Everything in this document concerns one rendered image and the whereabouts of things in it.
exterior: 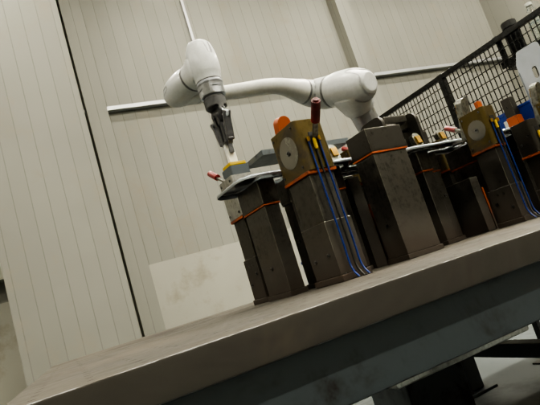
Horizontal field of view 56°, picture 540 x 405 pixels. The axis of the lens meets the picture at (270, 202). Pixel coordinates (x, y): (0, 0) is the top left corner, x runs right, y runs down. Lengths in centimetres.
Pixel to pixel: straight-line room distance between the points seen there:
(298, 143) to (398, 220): 32
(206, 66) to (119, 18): 762
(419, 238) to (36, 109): 656
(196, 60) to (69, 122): 567
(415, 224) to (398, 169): 14
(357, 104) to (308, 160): 92
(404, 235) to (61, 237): 594
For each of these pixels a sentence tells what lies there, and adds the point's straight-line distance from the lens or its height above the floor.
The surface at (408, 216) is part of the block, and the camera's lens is 126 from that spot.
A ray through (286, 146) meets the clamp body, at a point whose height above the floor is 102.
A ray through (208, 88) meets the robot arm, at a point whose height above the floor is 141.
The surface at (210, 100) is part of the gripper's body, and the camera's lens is 171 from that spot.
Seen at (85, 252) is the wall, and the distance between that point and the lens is 684.
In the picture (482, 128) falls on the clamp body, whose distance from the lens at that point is 159.
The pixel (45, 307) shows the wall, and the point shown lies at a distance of 676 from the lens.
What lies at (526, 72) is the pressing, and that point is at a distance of 233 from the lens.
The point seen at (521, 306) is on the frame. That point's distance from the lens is 78.
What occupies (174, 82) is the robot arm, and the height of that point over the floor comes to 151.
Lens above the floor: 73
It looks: 9 degrees up
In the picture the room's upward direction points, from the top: 17 degrees counter-clockwise
